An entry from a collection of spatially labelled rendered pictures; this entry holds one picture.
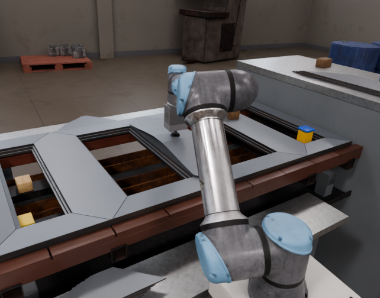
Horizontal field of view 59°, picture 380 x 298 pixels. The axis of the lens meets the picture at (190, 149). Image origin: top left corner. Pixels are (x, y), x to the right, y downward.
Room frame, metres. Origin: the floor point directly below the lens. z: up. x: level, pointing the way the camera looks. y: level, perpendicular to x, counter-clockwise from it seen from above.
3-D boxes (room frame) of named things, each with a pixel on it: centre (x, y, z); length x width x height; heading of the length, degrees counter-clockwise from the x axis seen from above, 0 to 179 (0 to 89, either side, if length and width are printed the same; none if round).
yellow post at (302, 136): (1.54, -0.56, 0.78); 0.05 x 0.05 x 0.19; 35
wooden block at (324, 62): (2.25, -0.84, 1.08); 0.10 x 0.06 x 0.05; 134
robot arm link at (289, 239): (0.63, -0.23, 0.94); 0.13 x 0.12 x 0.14; 102
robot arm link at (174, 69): (1.37, 0.07, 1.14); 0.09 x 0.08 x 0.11; 12
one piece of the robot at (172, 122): (1.38, 0.07, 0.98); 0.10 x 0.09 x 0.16; 28
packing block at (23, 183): (1.06, 0.61, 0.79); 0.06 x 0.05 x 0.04; 35
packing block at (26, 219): (0.83, 0.50, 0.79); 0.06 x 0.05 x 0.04; 35
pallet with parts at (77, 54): (6.31, 2.58, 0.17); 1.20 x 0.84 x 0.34; 122
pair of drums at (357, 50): (4.75, -2.41, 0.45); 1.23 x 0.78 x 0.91; 120
